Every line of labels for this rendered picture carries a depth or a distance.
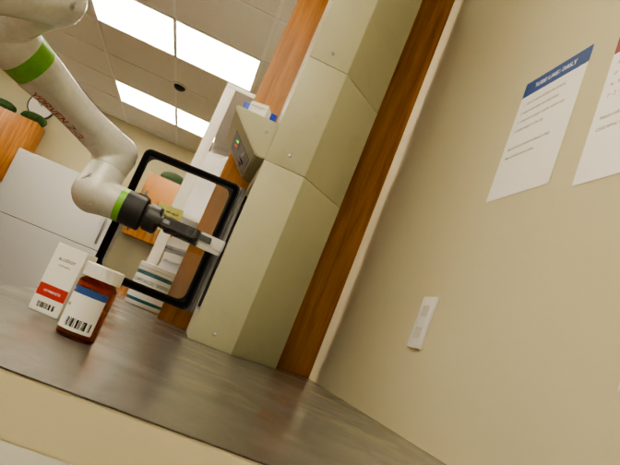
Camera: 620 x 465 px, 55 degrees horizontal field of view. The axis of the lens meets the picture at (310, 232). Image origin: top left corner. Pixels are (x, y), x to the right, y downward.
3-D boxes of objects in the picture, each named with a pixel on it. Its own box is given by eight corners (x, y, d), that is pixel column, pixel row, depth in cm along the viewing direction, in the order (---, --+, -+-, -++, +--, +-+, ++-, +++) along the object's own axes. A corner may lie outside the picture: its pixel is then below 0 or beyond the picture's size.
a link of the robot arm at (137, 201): (117, 227, 160) (113, 222, 151) (137, 188, 162) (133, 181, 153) (138, 236, 160) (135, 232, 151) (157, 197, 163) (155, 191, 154)
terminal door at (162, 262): (187, 312, 170) (242, 185, 177) (87, 271, 169) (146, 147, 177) (187, 312, 171) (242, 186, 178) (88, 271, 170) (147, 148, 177)
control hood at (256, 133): (249, 183, 179) (262, 153, 181) (264, 159, 148) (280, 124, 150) (213, 167, 178) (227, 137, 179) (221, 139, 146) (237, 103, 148)
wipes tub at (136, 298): (160, 314, 214) (177, 275, 217) (159, 315, 201) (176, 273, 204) (125, 300, 212) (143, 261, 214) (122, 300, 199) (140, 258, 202)
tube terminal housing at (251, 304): (266, 362, 175) (359, 130, 189) (284, 375, 143) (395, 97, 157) (185, 330, 171) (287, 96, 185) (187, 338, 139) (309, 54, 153)
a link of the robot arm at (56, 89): (6, 86, 138) (37, 83, 133) (32, 53, 144) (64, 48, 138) (104, 184, 165) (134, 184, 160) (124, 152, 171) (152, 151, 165)
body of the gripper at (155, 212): (150, 199, 154) (184, 214, 155) (152, 205, 162) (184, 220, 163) (137, 226, 152) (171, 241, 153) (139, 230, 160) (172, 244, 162)
